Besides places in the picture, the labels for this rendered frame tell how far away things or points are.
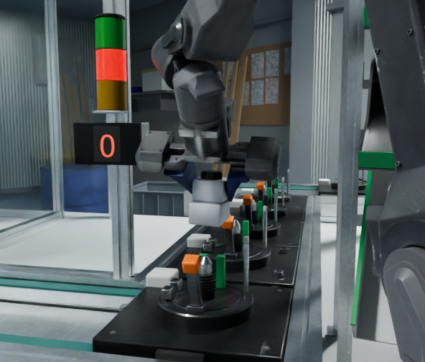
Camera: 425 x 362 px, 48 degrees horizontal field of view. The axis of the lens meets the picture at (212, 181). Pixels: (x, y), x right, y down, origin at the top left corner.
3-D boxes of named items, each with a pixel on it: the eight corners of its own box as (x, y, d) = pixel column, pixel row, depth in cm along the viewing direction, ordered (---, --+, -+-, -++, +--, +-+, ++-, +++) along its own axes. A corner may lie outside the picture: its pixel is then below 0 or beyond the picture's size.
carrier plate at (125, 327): (281, 374, 56) (281, 357, 56) (92, 353, 61) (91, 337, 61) (292, 299, 79) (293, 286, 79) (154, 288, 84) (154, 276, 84)
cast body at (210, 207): (220, 227, 63) (222, 174, 62) (187, 224, 64) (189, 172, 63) (232, 215, 71) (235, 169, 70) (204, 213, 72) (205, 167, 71)
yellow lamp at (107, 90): (120, 110, 79) (119, 80, 78) (92, 110, 80) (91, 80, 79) (131, 110, 84) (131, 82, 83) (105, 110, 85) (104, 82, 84)
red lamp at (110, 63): (119, 79, 78) (118, 48, 77) (91, 80, 79) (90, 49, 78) (131, 81, 83) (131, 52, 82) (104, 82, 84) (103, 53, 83)
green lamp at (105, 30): (118, 47, 77) (118, 16, 77) (90, 48, 78) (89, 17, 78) (131, 52, 82) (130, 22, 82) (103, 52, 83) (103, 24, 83)
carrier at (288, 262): (293, 296, 81) (294, 223, 79) (157, 285, 86) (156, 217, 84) (299, 256, 104) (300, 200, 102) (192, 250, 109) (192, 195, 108)
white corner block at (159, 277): (171, 300, 79) (171, 276, 78) (145, 297, 80) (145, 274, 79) (179, 290, 83) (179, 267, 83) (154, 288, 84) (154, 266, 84)
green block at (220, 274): (223, 288, 73) (223, 256, 72) (216, 288, 73) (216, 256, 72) (225, 286, 74) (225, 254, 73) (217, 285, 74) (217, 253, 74)
